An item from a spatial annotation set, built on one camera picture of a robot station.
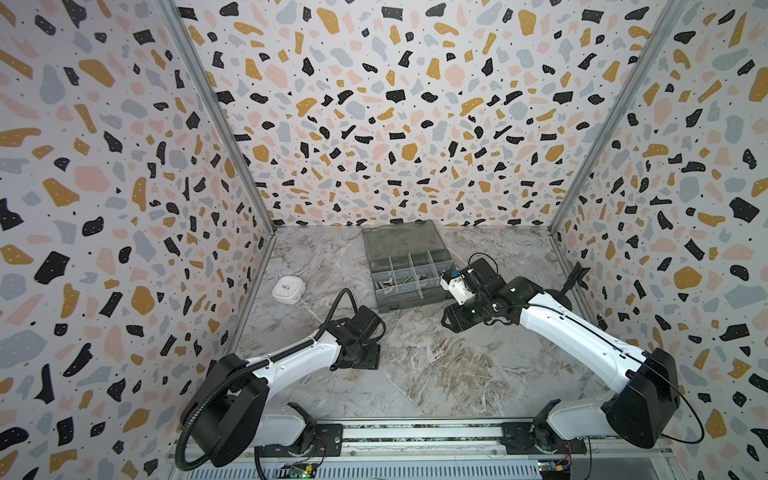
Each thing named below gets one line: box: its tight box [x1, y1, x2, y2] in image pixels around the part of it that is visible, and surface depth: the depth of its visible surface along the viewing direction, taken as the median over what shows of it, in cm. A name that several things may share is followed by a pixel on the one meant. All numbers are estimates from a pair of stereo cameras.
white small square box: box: [272, 276, 306, 305], surface depth 100 cm
